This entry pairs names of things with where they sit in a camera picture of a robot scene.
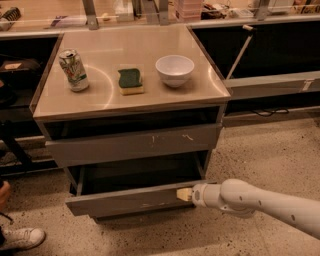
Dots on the black object on left shelf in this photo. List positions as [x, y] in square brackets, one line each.
[21, 65]

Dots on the green white soda can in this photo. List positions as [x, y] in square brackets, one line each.
[71, 63]

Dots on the green yellow sponge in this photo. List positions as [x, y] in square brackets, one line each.
[130, 81]

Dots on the person hand at left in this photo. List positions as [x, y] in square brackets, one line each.
[4, 194]

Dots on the grey drawer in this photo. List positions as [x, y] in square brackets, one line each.
[134, 145]
[129, 187]

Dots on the cream block gripper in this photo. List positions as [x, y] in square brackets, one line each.
[198, 195]

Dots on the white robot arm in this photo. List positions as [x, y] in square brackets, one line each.
[241, 199]

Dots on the grey shelf beam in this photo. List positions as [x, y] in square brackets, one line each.
[274, 85]

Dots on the grey top drawer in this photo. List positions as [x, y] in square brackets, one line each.
[134, 145]

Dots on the white bowl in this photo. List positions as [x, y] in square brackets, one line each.
[174, 70]

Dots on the pink stacked containers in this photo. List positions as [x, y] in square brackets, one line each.
[188, 10]

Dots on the grey drawer cabinet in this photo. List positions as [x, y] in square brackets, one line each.
[145, 126]

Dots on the white sneaker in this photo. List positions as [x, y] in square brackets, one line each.
[22, 239]

